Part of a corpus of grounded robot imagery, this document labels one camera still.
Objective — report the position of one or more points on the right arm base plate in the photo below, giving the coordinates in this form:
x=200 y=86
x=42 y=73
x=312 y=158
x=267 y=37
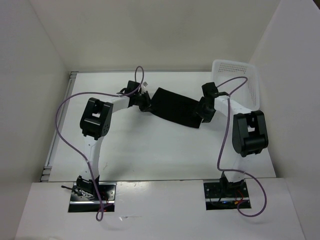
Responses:
x=219 y=197

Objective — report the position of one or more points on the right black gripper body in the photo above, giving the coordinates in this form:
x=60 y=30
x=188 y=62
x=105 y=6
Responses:
x=206 y=113

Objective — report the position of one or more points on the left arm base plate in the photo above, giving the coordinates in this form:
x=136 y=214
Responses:
x=81 y=202

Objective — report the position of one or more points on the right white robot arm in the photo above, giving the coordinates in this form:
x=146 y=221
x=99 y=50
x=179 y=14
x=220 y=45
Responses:
x=245 y=128

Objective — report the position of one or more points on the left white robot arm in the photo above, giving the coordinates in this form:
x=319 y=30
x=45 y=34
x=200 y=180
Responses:
x=95 y=123

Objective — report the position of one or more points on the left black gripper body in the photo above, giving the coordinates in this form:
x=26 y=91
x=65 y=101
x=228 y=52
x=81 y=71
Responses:
x=141 y=100

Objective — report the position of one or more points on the white perforated plastic basket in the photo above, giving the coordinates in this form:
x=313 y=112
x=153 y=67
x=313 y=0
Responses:
x=227 y=75

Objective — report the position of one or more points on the black skirt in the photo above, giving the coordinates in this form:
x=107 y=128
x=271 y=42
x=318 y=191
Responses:
x=175 y=108

